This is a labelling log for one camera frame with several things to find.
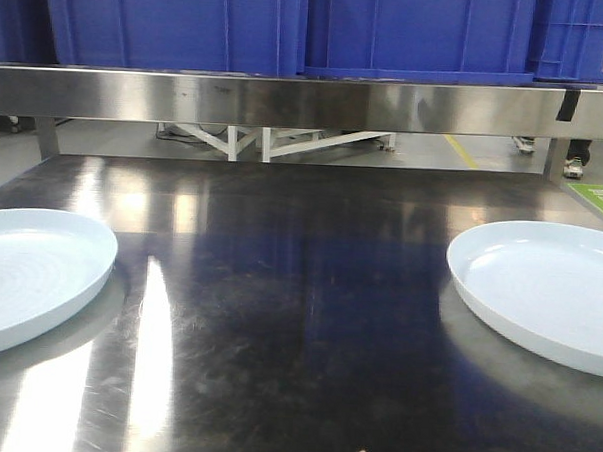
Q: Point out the blue plastic crate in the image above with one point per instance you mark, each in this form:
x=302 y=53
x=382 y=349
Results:
x=482 y=42
x=264 y=37
x=567 y=41

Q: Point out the black tape strip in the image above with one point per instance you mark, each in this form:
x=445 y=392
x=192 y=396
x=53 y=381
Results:
x=568 y=105

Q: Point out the steel shelf post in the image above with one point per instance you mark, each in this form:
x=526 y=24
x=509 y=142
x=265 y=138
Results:
x=47 y=137
x=555 y=159

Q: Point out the blue crate far left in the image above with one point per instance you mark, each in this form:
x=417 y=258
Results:
x=25 y=32

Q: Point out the person's shoe and leg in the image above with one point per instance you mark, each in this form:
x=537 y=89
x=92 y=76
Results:
x=578 y=156

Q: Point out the steel shelf post right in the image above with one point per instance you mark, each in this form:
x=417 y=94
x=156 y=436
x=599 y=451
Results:
x=555 y=159

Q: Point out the blue plastic crate left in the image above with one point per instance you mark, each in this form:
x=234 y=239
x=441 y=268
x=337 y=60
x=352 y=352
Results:
x=264 y=37

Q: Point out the steel shelf post left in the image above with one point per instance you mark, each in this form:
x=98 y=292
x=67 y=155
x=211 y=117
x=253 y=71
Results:
x=47 y=137

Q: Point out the blue plastic crate right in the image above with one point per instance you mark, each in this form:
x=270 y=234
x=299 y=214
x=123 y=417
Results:
x=567 y=41

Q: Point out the pale blue plate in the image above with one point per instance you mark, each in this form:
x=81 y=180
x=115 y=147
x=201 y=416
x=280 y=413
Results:
x=538 y=284
x=52 y=264

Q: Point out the blue plastic crate middle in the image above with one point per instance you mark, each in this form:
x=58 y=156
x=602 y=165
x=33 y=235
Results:
x=482 y=42

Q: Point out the white metal frame stand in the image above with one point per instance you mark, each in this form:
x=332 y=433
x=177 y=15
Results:
x=273 y=142

